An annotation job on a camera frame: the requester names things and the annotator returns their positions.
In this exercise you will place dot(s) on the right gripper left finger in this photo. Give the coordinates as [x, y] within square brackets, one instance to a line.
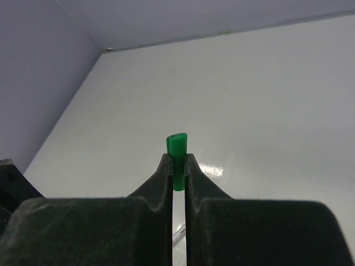
[131, 230]

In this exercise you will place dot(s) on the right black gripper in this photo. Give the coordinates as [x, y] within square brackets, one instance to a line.
[15, 189]

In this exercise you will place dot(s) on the green pen cap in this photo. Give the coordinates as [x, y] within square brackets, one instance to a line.
[176, 145]

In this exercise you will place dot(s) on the purple marker pen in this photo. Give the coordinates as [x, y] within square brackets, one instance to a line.
[179, 235]

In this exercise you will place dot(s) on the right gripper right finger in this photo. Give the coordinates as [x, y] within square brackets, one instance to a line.
[221, 230]

